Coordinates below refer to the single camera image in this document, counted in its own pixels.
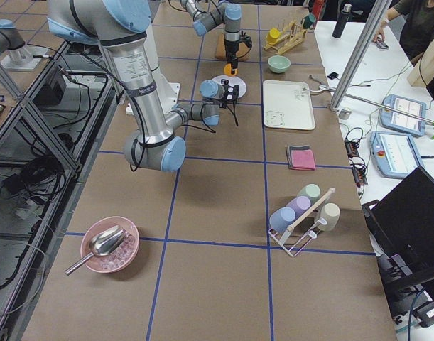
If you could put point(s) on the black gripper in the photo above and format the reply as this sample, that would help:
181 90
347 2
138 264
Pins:
231 48
224 93

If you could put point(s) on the orange fruit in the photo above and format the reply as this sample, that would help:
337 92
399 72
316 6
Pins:
227 70

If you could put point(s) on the white plastic plate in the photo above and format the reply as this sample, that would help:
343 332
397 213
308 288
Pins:
232 81

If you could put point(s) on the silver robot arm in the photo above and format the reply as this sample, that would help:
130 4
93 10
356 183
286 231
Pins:
121 30
230 16

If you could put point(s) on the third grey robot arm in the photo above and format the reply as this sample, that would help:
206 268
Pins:
10 38

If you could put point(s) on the cream bear tray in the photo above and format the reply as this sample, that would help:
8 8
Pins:
287 105

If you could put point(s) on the brown wooden cutting board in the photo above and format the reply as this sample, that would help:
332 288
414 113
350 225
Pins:
220 52

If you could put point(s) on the mint green bowl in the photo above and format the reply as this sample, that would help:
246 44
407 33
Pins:
278 64

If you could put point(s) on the yellow cup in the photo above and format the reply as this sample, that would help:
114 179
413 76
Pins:
272 36

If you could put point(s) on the wooden dish rack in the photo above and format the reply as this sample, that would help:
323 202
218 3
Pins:
292 34

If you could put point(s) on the grey folded cloth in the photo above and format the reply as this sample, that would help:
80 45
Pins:
290 148

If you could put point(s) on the dark green cup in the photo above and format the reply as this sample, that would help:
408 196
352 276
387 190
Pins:
309 21

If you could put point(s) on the pink folded cloth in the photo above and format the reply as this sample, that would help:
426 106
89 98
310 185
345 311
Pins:
302 160

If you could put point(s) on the black water bottle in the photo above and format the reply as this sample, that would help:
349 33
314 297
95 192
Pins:
342 20

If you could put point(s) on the mint green cup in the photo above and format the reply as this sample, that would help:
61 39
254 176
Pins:
311 191

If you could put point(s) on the purple cup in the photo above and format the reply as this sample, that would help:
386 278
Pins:
299 205

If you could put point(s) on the blue cup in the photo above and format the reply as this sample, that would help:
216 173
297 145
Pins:
282 218

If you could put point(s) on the beige cup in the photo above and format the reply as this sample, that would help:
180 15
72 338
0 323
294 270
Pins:
330 212

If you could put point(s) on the upper teach pendant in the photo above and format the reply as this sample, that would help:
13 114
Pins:
400 122

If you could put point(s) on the teach pendant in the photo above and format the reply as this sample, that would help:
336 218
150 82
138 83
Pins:
395 154
400 122

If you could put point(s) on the lower teach pendant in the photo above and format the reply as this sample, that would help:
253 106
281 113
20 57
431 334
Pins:
395 154

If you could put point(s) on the seated person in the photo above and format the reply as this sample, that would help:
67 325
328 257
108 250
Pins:
418 30

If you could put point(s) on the metal scoop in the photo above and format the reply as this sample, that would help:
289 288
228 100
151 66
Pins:
102 244

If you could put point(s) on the pink bowl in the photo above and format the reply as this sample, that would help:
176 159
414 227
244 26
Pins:
122 256

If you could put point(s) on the green tipped grabber stick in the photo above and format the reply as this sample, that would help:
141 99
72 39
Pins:
326 88

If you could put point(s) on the black laptop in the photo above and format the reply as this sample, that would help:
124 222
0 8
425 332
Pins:
402 222

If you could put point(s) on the aluminium frame post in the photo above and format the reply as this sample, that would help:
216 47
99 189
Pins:
370 28

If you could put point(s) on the white wire cup rack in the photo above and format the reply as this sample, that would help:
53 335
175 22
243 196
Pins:
303 230

